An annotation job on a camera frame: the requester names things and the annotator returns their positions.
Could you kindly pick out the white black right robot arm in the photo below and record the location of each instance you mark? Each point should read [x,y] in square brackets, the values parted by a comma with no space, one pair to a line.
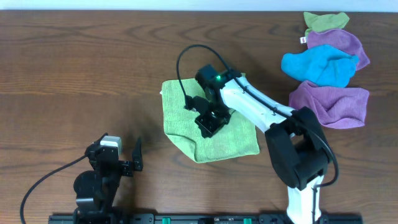
[297,146]

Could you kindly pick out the purple cloth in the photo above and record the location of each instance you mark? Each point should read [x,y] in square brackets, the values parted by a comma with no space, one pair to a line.
[341,40]
[336,108]

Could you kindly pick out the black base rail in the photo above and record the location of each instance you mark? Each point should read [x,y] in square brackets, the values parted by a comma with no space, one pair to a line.
[268,218]

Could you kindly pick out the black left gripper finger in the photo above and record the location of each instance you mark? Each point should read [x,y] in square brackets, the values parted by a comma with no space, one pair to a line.
[137,156]
[97,142]

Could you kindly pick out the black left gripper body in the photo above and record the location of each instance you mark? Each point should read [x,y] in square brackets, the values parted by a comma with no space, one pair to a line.
[125,167]

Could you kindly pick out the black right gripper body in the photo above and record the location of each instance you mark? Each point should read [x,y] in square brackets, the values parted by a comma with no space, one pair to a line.
[210,123]

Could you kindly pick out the light green cloth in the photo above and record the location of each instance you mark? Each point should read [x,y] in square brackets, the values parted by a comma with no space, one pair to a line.
[236,139]

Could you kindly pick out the upper purple cloth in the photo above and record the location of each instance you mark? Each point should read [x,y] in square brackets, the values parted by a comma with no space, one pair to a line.
[341,40]

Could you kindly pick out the lower purple cloth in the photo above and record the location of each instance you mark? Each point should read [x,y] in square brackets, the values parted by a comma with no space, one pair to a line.
[336,108]

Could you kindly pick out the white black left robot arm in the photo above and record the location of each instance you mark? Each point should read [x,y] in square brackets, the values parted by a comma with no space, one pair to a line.
[96,189]

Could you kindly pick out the small green cloth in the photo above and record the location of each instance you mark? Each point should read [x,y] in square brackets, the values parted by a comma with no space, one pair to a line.
[321,23]

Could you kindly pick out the blue cloth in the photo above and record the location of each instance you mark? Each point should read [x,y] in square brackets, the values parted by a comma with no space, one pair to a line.
[323,65]

